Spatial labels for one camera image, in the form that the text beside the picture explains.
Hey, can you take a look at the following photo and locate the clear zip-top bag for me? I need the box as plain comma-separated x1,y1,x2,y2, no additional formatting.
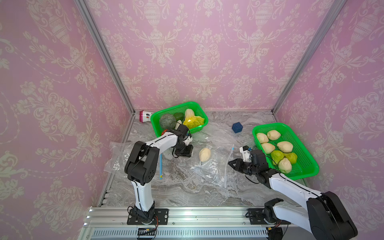
179,140,259,200
105,141,160,186

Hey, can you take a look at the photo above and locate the cream pear outside bag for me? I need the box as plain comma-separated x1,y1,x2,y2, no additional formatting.
256,133,269,144

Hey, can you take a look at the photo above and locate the cream pear from bag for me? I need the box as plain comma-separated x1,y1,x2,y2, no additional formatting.
277,141,294,153

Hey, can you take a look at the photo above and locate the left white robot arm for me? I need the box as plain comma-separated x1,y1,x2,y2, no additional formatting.
124,124,194,225

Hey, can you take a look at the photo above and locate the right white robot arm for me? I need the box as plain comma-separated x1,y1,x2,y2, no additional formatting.
228,147,358,240

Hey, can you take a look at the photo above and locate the pale cucumber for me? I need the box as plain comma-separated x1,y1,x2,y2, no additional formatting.
176,120,183,130

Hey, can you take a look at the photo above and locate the yellow-green lettuce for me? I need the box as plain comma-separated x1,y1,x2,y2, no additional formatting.
183,116,205,130

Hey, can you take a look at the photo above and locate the dark green melon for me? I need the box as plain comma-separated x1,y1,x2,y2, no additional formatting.
159,114,177,130

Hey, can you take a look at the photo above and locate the green avocado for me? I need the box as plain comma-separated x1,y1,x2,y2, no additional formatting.
173,112,185,122

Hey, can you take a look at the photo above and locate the blue cube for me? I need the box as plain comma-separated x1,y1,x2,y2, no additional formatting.
232,122,243,134

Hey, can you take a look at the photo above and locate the green basket with produce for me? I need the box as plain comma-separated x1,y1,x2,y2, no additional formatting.
150,102,209,137

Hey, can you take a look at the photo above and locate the pink white bottle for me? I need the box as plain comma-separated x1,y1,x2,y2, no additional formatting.
139,111,154,123

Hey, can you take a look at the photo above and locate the empty green basket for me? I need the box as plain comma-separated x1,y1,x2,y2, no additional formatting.
253,123,320,180

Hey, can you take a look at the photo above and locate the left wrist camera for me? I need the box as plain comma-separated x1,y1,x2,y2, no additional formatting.
183,134,193,146

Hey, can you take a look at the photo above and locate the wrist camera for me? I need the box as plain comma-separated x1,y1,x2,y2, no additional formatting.
240,146,252,163
183,134,193,146

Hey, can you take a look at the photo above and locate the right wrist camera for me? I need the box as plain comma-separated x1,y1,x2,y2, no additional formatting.
240,146,252,163

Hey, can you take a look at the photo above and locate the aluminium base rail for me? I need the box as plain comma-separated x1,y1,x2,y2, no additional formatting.
77,206,340,240

